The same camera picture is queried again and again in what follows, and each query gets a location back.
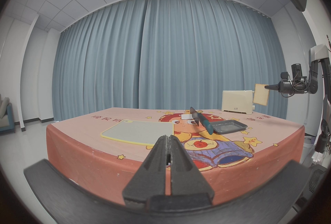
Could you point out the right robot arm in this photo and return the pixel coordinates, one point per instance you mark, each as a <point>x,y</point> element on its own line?
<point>314,80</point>

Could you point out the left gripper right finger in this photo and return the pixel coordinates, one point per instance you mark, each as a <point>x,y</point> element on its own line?
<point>185,176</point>

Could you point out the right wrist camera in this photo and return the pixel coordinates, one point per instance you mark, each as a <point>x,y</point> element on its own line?
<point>284,76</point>

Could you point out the dark grey tray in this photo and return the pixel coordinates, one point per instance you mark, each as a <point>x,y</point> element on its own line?
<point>227,127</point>

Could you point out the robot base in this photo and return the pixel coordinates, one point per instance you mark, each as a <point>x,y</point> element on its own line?
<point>316,179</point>

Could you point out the cutting board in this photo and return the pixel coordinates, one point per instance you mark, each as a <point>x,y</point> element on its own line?
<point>141,131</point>

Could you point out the grey-blue armchair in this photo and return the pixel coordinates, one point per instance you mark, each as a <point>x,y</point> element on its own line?
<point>6,117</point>

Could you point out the cream toaster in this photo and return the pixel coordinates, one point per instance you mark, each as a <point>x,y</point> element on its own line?
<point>236,101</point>

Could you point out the slice of bread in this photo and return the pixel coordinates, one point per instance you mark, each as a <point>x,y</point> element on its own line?
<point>260,95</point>

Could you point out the blue curtain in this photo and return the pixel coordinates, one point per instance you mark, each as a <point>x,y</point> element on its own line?
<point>165,52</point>

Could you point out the white knife rest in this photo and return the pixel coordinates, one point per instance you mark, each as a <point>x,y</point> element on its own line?
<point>185,116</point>

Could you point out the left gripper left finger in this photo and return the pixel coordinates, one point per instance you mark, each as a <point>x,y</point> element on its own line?
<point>151,176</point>

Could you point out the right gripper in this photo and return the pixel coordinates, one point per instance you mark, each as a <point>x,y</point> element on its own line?
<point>284,88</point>

